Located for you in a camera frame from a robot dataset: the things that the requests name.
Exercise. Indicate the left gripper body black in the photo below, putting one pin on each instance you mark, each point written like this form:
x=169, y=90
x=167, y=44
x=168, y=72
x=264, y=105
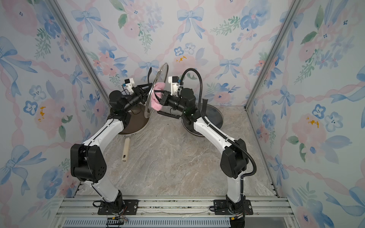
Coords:
x=139, y=98

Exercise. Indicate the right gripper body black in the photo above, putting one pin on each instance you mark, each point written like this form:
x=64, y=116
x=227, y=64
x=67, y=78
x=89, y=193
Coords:
x=175, y=102

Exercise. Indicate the pink cloth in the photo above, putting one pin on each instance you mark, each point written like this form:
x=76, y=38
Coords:
x=155, y=104

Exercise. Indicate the glass pot lid black handle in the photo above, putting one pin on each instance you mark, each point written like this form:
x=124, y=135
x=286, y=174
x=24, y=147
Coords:
x=211, y=113

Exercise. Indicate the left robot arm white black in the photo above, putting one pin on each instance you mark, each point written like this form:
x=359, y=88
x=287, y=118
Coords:
x=87, y=160

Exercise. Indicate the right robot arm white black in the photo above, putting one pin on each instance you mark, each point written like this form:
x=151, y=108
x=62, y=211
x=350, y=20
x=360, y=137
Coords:
x=234, y=156

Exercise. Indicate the black frying pan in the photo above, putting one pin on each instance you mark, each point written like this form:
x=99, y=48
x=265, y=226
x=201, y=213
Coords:
x=201, y=125

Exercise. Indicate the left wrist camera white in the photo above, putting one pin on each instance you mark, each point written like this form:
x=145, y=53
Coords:
x=129, y=85

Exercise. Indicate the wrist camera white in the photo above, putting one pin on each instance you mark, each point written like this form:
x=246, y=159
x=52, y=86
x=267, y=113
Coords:
x=174, y=82
x=129, y=85

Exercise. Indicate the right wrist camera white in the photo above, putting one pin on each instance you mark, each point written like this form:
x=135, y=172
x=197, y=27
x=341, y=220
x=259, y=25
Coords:
x=174, y=82

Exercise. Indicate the steel pan beige handle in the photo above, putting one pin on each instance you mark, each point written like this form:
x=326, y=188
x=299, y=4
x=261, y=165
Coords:
x=137, y=123

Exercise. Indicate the aluminium frame post left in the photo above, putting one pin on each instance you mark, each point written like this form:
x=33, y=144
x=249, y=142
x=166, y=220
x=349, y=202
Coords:
x=65, y=25

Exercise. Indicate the aluminium frame post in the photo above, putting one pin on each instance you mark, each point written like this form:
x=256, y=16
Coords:
x=292, y=12
x=65, y=25

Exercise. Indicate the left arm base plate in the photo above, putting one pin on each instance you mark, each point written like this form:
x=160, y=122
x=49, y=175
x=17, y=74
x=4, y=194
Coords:
x=125, y=206

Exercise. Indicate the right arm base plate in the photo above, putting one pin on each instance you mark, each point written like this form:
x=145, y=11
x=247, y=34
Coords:
x=227, y=207

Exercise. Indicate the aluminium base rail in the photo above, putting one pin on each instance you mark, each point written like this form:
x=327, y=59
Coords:
x=176, y=212

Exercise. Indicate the aluminium frame post right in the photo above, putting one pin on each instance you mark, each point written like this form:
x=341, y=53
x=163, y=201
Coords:
x=292, y=12

